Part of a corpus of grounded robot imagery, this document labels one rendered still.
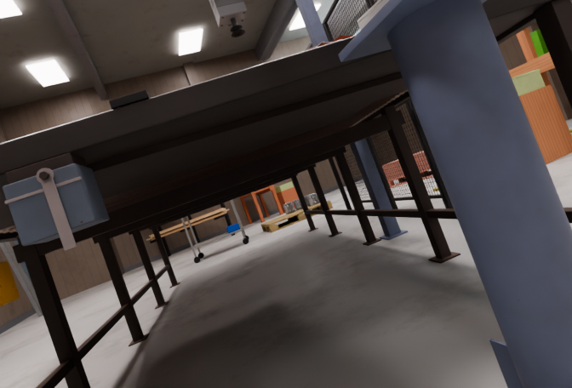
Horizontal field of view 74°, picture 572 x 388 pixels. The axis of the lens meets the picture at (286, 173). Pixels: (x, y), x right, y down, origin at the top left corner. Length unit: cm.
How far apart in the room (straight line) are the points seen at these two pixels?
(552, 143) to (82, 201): 410
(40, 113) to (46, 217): 1168
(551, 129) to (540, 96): 34
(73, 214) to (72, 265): 1017
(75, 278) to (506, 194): 1065
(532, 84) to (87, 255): 983
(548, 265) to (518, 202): 11
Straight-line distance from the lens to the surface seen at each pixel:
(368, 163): 299
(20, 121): 1258
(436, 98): 73
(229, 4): 122
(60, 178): 84
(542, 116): 438
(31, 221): 86
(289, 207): 730
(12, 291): 95
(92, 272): 1092
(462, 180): 74
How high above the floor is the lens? 64
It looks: 2 degrees up
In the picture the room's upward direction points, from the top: 20 degrees counter-clockwise
